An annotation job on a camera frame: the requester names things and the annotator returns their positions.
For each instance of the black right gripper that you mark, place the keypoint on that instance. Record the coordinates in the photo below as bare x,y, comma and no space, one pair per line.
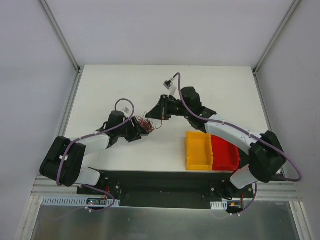
163,107

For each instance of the yellow plastic bin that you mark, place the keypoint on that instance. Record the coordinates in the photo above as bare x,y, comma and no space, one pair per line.
199,152

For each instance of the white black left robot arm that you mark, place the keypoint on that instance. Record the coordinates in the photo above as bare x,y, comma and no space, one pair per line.
64,161

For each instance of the metal front panel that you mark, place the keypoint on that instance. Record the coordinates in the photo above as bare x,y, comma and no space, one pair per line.
263,220

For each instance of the right white cable duct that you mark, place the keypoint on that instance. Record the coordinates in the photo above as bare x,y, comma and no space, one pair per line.
219,205

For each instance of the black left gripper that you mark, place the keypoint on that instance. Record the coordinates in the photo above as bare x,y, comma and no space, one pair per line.
135,128

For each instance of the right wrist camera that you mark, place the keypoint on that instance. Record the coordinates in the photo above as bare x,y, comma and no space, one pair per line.
170,86

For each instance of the left white cable duct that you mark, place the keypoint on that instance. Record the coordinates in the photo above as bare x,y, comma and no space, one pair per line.
67,201

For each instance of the white cable duct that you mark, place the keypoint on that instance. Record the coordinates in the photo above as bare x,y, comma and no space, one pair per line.
219,205
67,201

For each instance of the left aluminium frame post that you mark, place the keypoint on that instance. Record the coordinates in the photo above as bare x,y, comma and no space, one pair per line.
59,34

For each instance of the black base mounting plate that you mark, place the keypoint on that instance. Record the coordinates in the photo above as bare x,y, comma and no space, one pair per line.
161,189

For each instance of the aluminium frame post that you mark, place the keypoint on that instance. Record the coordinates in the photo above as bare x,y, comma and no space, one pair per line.
59,34
277,34

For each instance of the red plastic bin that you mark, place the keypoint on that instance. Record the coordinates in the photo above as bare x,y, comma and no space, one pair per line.
226,156

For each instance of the right aluminium frame post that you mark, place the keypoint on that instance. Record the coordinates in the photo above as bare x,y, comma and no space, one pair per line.
277,34

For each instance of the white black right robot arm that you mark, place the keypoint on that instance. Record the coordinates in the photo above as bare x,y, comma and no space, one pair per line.
263,149

